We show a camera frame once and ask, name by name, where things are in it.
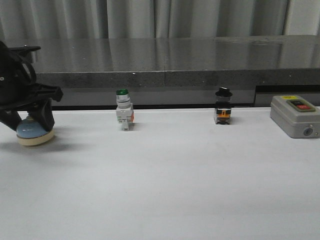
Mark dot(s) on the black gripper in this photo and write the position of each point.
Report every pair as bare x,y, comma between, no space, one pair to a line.
19,87

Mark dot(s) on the black selector switch orange body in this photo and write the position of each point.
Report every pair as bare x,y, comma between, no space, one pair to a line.
223,107

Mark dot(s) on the green pushbutton switch white body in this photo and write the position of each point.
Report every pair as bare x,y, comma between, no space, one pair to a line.
124,110

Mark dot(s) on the grey curtain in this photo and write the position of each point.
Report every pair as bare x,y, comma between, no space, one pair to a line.
100,19

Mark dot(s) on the grey switch box red button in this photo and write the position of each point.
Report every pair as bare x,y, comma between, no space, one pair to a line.
297,117

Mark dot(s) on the blue call bell cream base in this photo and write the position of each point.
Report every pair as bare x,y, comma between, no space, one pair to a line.
29,132

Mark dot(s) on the grey stone counter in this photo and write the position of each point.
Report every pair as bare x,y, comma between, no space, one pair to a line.
177,72

